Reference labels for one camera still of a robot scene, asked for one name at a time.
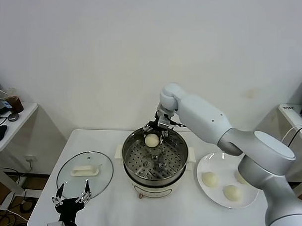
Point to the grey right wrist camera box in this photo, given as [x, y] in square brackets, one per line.
[164, 122]

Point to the white side desk with label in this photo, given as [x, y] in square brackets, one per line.
[292, 113]

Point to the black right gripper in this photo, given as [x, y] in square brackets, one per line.
[154, 121]

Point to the iced coffee plastic cup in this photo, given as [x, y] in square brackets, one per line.
[14, 104]

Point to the white side desk with mouse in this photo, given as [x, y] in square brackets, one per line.
[21, 123]

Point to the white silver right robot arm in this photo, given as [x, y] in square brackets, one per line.
[203, 112]

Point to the round grey puck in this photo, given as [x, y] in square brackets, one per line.
[13, 116]

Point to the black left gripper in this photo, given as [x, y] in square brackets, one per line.
[67, 206]

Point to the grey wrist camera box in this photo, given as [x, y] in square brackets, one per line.
[164, 122]
[54, 225]

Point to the perforated stainless steel steamer basket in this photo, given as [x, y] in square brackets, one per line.
[139, 162]

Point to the steel steamer pot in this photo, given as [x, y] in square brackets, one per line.
[153, 191]

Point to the round white plate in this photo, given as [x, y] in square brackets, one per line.
[213, 195]

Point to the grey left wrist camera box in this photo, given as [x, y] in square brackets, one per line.
[54, 225]

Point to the white steamed baozi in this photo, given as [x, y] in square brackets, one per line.
[241, 180]
[232, 193]
[151, 140]
[210, 179]

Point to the white wall socket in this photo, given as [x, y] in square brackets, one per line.
[31, 159]

